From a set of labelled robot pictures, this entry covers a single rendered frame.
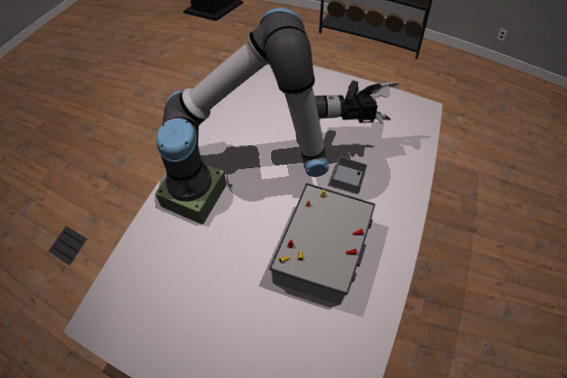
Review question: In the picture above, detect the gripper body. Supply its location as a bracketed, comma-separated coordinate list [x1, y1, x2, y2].
[339, 91, 377, 123]

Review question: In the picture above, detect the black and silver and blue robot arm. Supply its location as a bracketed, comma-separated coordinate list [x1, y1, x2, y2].
[156, 8, 342, 201]

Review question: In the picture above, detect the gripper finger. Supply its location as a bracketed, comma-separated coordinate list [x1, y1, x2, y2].
[376, 112, 391, 124]
[361, 81, 399, 98]

